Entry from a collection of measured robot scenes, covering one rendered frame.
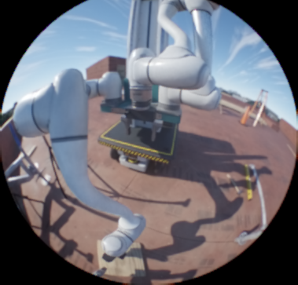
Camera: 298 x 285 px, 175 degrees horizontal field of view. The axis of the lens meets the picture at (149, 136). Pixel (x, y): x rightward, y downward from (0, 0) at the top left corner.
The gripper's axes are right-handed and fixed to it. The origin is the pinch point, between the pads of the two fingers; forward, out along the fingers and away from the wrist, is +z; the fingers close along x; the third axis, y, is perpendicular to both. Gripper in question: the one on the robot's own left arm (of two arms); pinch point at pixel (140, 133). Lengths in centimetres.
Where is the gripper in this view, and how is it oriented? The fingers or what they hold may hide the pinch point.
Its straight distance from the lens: 48.3
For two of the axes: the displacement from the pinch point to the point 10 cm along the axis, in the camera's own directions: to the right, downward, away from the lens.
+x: 9.5, 2.1, -2.2
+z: -0.5, 8.2, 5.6
